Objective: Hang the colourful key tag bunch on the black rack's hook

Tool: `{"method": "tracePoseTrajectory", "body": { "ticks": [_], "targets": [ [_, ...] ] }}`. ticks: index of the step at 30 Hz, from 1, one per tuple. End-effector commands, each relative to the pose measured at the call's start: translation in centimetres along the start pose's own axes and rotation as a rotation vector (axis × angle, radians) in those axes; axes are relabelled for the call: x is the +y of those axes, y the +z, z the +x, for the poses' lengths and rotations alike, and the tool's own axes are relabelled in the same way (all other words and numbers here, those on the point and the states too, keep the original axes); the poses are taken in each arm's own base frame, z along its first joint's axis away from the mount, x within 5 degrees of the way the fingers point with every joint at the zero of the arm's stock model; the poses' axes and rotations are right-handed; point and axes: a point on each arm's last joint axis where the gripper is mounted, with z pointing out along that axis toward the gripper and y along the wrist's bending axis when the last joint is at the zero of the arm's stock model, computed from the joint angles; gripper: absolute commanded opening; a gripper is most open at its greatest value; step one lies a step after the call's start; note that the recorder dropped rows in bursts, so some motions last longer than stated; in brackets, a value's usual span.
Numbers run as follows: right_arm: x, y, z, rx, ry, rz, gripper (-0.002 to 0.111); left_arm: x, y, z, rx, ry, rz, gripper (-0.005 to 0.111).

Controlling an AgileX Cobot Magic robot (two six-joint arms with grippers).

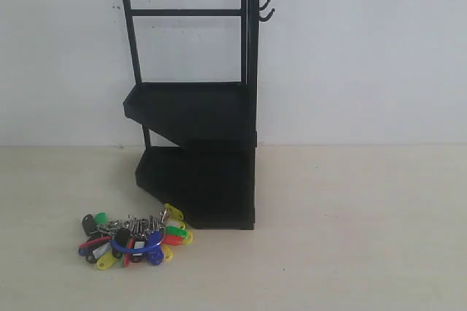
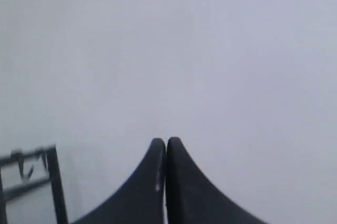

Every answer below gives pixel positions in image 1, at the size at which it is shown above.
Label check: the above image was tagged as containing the black two-tier metal rack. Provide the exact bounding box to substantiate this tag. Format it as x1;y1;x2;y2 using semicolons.
123;0;274;230

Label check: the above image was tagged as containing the bunch of colourful key tags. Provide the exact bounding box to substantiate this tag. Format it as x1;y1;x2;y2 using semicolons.
77;203;194;271

